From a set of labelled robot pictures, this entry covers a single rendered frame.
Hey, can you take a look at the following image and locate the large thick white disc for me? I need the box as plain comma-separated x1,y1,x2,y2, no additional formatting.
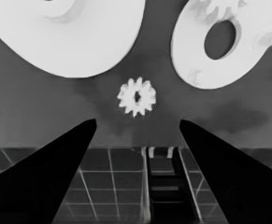
0,0,147,78

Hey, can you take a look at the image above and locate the dark robot body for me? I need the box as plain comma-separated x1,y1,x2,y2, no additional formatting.
140,145,204,224

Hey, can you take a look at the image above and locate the small white toothed gear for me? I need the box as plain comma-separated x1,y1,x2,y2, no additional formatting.
191,0,249,24
116,77,157,119

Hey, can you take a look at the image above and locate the white round carrier with pins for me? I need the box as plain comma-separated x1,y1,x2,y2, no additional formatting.
170,0,272,91

